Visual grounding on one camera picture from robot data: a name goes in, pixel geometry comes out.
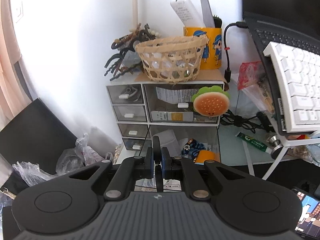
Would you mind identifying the clear large bottom drawer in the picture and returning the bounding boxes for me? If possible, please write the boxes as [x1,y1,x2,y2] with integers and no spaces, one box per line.
[139,124,222,193]

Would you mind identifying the black hair claw clips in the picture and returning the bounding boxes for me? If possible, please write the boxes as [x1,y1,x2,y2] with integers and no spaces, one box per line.
[104,23,161,81]

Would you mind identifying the hamburger plush toy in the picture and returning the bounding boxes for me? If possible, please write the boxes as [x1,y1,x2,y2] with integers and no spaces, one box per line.
[191,86,230,117]

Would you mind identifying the white drawer organizer cabinet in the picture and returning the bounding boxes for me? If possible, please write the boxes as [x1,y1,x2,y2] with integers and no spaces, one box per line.
[106,81,225,155]

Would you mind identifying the black bin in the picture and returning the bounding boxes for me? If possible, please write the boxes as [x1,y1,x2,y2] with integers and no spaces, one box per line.
[1,99,76,190]

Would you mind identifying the black charger cable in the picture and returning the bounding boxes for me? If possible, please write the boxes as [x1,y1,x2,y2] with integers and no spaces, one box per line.
[220,21,276,133]

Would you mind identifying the red snack packet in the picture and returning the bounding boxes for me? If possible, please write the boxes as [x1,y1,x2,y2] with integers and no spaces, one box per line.
[237,61,274,113]

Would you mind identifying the yellow cartoon pen cup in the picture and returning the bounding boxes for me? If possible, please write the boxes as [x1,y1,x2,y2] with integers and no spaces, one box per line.
[183,27,222,70]

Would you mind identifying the white desk riser shelf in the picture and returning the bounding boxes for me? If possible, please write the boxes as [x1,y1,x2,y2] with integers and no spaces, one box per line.
[231,77,320,181]

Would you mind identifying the clear plastic bags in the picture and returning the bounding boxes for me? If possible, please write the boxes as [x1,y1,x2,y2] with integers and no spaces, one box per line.
[12,133,114,186]

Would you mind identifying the smartphone playing cartoon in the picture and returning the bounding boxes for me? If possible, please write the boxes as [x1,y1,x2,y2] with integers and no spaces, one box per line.
[292,186,320,239]

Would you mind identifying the woven bamboo basket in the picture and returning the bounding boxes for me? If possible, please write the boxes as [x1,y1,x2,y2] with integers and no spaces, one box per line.
[136,34,209,84]

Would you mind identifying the black laptop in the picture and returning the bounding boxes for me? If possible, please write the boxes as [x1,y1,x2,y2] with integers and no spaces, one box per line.
[242,0,319,135]

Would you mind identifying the peach curtain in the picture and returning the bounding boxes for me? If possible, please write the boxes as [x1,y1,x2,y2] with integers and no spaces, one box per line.
[1,0,33,128]

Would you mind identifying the black desk mat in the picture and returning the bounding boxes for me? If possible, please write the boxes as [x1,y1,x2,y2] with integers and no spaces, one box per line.
[210,159,319,194]

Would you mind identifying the green white tube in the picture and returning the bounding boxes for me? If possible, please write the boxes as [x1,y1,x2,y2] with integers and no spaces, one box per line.
[236,132,272,154]

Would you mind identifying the white mechanical keyboard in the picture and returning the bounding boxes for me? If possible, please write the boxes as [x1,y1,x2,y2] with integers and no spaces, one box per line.
[263,42,319,134]

